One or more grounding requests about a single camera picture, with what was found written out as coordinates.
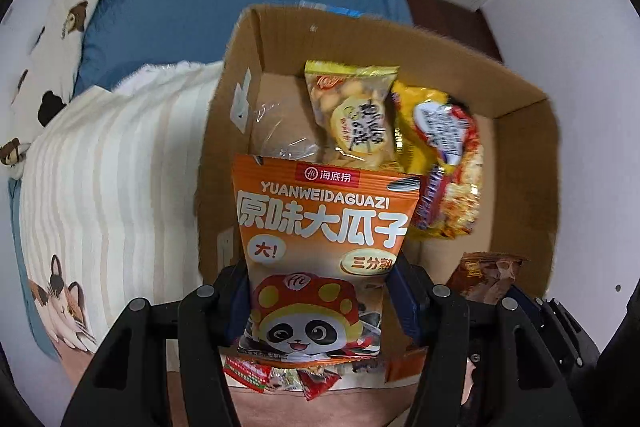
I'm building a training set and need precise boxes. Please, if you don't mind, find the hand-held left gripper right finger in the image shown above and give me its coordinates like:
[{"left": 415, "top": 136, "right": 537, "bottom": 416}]
[{"left": 387, "top": 257, "right": 583, "bottom": 427}]

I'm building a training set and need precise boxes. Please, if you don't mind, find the yellow round biscuit packet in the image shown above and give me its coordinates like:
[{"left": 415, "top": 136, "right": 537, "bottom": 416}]
[{"left": 305, "top": 60, "right": 407, "bottom": 175}]

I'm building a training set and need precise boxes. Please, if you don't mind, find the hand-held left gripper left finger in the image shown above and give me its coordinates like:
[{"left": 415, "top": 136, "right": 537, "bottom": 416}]
[{"left": 60, "top": 264, "right": 251, "bottom": 427}]

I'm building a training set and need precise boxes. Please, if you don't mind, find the blue white packet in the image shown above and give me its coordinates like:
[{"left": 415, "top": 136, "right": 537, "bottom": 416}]
[{"left": 299, "top": 0, "right": 366, "bottom": 18}]

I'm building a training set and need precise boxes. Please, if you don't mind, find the brown cardboard box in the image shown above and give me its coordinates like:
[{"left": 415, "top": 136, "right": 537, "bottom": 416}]
[{"left": 192, "top": 4, "right": 561, "bottom": 385}]

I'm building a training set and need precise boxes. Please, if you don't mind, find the yellow red crinkly snack packet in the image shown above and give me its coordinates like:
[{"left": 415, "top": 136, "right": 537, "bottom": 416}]
[{"left": 390, "top": 82, "right": 486, "bottom": 240}]

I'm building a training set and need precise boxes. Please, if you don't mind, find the orange panda print seed packet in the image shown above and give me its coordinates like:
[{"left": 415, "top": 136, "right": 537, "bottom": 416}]
[{"left": 231, "top": 153, "right": 432, "bottom": 369}]

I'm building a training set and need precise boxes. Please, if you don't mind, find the brown white snack packet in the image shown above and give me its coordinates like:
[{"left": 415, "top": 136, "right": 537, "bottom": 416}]
[{"left": 445, "top": 251, "right": 531, "bottom": 306}]

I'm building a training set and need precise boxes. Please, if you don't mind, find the clear plastic bag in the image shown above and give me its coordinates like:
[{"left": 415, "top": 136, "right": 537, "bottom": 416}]
[{"left": 248, "top": 99, "right": 323, "bottom": 160}]

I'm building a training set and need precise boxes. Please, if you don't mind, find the striped cat print blanket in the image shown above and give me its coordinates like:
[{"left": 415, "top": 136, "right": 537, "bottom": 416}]
[{"left": 7, "top": 61, "right": 473, "bottom": 427}]

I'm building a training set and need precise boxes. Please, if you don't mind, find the small red candy packet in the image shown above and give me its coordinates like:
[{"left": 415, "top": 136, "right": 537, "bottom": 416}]
[{"left": 297, "top": 367, "right": 343, "bottom": 402}]

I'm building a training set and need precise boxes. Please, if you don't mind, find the red green snack packet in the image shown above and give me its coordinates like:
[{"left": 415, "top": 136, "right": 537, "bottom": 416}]
[{"left": 222, "top": 354, "right": 273, "bottom": 394}]

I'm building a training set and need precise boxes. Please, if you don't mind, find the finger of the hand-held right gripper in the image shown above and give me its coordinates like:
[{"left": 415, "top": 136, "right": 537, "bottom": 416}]
[
  {"left": 507, "top": 284, "right": 546, "bottom": 325},
  {"left": 537, "top": 297, "right": 601, "bottom": 370}
]

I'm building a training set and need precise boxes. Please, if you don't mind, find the white bear print pillow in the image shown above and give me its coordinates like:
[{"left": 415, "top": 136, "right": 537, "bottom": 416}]
[{"left": 0, "top": 0, "right": 115, "bottom": 178}]

